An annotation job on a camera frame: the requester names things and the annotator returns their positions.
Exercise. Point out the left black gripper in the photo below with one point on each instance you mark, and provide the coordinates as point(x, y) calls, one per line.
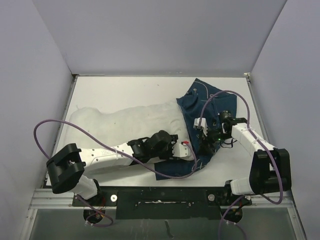
point(169, 154)

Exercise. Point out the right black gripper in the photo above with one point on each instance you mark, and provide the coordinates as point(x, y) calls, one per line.
point(203, 148)

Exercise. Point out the white pillow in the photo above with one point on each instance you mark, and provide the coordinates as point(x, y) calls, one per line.
point(130, 124)

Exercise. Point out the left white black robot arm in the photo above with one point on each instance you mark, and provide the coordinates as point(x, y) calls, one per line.
point(67, 168)

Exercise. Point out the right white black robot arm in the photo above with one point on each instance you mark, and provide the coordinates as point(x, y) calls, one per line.
point(270, 170)

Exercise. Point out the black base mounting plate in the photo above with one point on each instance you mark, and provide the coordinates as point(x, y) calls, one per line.
point(166, 203)

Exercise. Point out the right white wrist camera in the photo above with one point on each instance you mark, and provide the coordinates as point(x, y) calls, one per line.
point(200, 123)

